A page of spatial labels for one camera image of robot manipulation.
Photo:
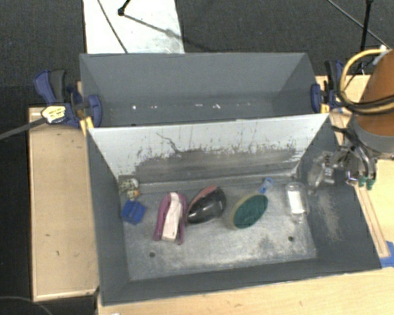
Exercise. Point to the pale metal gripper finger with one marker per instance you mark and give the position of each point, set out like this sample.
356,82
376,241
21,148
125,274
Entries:
323,159
319,177

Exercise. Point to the clear glass jar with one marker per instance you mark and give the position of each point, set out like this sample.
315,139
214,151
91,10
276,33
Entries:
296,200

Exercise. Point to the clear plastic bottle blue cap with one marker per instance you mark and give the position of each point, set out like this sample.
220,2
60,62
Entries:
266,185

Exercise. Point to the green and yellow round sponge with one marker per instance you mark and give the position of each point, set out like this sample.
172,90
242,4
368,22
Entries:
248,212

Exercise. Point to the black and red computer mouse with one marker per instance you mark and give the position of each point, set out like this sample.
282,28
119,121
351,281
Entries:
206,207

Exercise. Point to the grey metal bin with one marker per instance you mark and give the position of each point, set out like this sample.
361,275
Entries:
196,143

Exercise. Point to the purple and white stapler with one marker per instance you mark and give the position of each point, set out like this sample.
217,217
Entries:
170,220

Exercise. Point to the blue ribbed block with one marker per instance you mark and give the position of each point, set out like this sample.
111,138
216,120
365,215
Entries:
133,212

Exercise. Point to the small pale toy figure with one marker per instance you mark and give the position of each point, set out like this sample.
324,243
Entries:
129,187

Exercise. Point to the pale wood board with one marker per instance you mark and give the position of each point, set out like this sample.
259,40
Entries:
60,202

